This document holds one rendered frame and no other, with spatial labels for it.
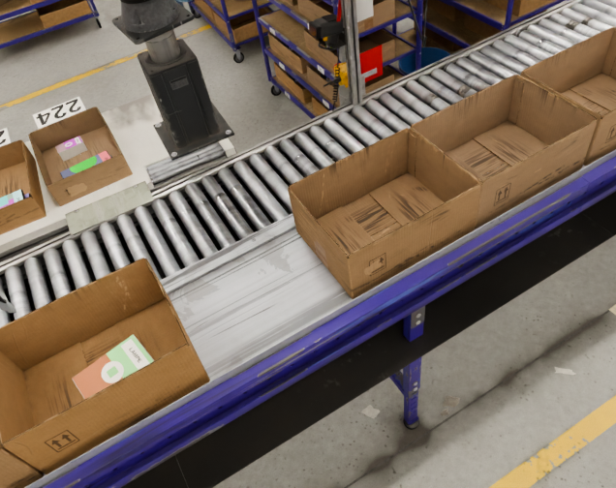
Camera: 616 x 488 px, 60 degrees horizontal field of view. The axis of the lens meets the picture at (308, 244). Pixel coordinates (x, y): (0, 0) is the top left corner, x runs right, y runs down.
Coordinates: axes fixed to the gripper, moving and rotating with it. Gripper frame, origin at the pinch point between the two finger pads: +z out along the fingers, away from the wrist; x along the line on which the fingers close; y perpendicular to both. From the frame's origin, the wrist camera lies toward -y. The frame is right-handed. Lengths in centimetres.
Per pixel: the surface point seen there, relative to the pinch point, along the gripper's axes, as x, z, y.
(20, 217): -13.8, 1.5, 43.5
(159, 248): -50, 5, 3
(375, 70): -154, -2, 31
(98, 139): -49, 4, 74
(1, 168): -11, 4, 82
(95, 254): -31.4, 5.3, 13.8
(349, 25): -142, -27, 27
